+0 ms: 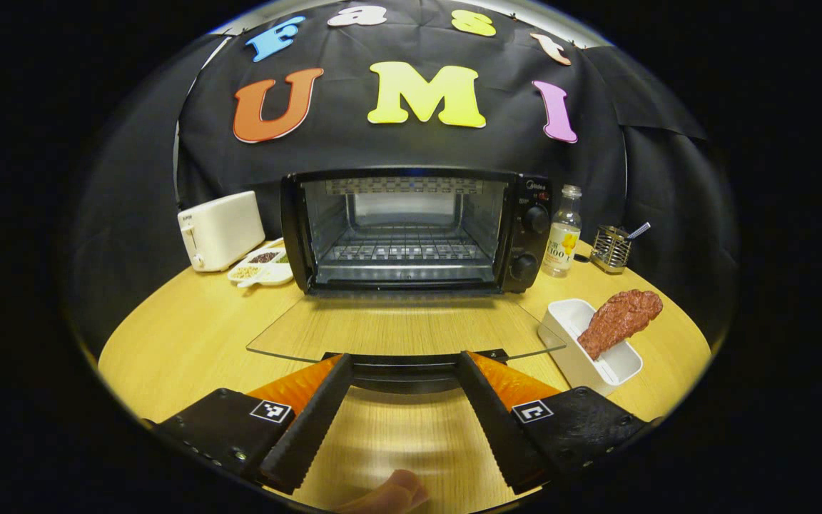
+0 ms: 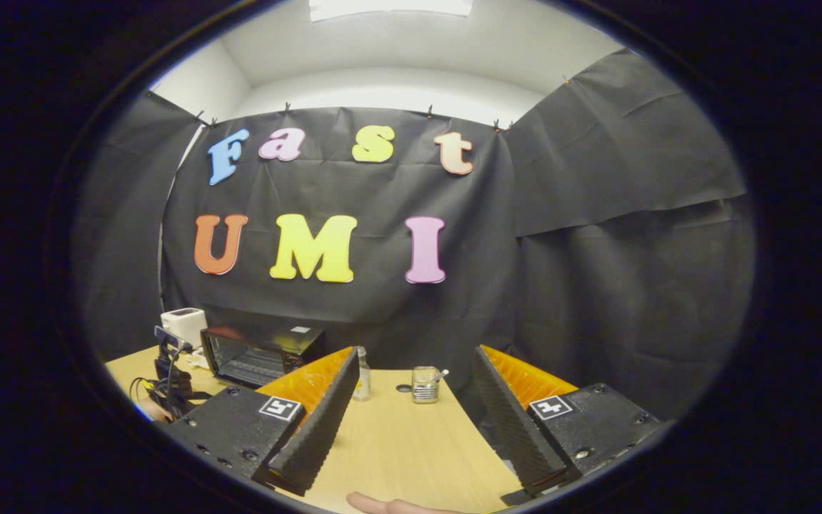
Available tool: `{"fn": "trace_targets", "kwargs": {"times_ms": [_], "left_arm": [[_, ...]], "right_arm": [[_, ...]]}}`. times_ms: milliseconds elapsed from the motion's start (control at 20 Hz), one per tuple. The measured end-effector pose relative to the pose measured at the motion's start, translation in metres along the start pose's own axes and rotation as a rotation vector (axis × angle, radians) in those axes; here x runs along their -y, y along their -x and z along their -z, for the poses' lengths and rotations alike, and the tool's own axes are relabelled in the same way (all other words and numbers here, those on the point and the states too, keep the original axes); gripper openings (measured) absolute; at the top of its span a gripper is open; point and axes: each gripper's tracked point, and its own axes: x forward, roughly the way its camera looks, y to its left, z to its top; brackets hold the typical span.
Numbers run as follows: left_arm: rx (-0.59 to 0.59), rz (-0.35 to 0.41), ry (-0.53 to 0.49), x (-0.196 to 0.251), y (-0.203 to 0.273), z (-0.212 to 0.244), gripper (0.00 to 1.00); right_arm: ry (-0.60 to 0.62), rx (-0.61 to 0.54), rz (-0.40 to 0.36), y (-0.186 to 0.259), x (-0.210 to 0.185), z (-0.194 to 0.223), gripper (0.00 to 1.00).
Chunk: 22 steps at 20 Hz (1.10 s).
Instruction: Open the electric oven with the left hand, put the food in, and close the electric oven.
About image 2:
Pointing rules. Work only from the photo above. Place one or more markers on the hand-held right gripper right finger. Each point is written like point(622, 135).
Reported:
point(514, 428)

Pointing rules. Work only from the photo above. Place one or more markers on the black electric oven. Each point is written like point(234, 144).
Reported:
point(290, 346)

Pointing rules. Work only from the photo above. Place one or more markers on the white divided snack plate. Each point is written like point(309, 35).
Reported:
point(200, 360)

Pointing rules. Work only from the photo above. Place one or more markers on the white toaster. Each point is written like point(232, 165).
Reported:
point(184, 325)

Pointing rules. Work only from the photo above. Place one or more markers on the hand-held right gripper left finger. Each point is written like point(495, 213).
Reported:
point(325, 421)

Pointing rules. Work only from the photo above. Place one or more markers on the black backdrop cloth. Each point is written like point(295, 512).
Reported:
point(596, 285)

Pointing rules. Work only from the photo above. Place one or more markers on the ceiling light panel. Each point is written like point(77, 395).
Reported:
point(389, 7)

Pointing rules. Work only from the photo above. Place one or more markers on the clear glass bottle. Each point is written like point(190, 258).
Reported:
point(362, 378)

